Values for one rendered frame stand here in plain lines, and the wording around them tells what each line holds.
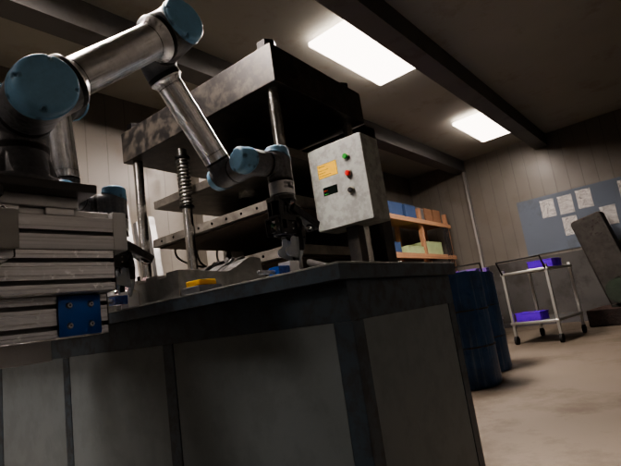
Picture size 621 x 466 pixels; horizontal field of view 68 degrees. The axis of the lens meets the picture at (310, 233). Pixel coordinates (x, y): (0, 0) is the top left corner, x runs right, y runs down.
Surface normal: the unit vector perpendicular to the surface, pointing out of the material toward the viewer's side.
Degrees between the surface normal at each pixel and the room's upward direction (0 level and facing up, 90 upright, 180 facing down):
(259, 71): 90
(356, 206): 90
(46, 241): 90
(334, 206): 90
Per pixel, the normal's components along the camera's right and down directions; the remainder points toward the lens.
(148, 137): -0.60, -0.06
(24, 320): 0.75, -0.22
